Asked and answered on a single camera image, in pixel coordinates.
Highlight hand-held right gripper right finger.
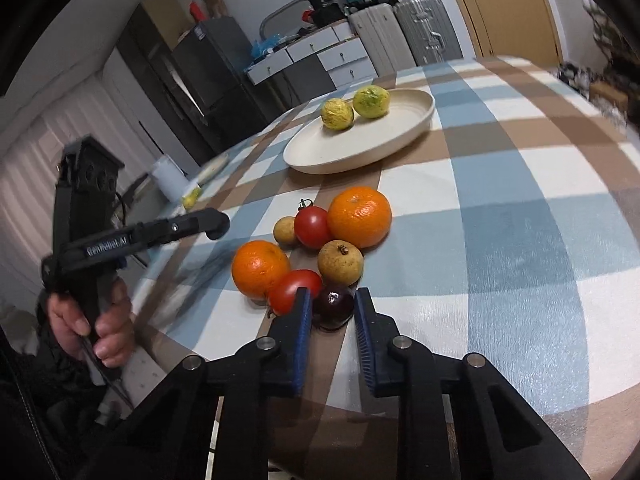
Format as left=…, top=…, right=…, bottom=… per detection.
left=354, top=287, right=591, bottom=480

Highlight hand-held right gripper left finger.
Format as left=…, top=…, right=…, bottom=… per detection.
left=75, top=287, right=313, bottom=480

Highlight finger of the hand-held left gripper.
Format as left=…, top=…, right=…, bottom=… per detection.
left=132, top=209, right=232, bottom=256

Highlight dark purple round fruit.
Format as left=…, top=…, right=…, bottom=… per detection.
left=312, top=284, right=357, bottom=332

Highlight orange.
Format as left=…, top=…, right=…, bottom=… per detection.
left=231, top=240, right=291, bottom=300
left=327, top=186, right=392, bottom=250

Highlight small brown round fruit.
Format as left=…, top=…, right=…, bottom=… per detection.
left=273, top=216, right=299, bottom=246

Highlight large brown round fruit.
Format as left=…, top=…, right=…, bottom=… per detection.
left=318, top=240, right=364, bottom=287

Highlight red tomato with stem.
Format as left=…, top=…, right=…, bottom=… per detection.
left=293, top=200, right=333, bottom=250

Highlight beige round plate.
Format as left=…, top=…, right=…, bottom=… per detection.
left=283, top=88, right=436, bottom=176

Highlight person's left forearm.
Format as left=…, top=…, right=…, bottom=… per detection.
left=0, top=327, right=118, bottom=480

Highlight person's left hand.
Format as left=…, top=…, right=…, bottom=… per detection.
left=47, top=280, right=133, bottom=368

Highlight pale window curtain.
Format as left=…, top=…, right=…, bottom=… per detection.
left=0, top=95, right=166, bottom=311

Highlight dark tall cabinet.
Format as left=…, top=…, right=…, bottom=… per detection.
left=117, top=10, right=216, bottom=166

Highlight black fridge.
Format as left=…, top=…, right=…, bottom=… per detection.
left=172, top=16, right=281, bottom=136

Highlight yellow netted round fruit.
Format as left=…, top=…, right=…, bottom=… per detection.
left=321, top=99, right=356, bottom=132

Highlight blue plastic bag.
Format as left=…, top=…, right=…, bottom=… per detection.
left=250, top=35, right=286, bottom=58

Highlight cardboard box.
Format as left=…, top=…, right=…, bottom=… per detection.
left=141, top=0, right=193, bottom=51

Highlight checked tablecloth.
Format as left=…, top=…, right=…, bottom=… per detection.
left=130, top=55, right=640, bottom=480

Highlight yellow-green round fruit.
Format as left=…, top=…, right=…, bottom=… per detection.
left=353, top=86, right=391, bottom=120

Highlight white desk with drawers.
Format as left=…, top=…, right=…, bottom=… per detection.
left=245, top=22, right=376, bottom=91

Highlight black bag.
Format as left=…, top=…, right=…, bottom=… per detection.
left=305, top=0, right=346, bottom=26

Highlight beige suitcase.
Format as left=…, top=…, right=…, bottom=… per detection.
left=348, top=3, right=416, bottom=68

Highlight silver suitcase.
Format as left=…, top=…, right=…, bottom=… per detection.
left=394, top=0, right=463, bottom=66

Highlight patterned floor rug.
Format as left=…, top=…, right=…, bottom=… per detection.
left=557, top=62, right=593, bottom=92

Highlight wooden door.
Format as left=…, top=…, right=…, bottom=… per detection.
left=435, top=0, right=563, bottom=58

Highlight wooden shoe rack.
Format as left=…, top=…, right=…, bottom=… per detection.
left=582, top=0, right=640, bottom=126

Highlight grey metal chair frame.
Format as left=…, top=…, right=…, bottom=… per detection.
left=259, top=0, right=313, bottom=43

